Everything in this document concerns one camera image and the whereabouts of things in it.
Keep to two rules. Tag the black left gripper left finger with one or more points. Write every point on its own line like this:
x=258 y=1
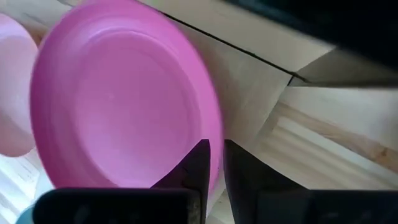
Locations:
x=124 y=208

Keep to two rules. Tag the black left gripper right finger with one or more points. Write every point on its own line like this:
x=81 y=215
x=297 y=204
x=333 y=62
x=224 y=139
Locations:
x=264 y=202

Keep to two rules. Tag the magenta plastic plate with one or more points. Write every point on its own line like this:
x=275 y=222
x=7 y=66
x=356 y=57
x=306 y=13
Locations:
x=118 y=102

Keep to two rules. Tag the salmon pink plastic plate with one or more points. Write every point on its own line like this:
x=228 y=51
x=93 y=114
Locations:
x=15 y=93

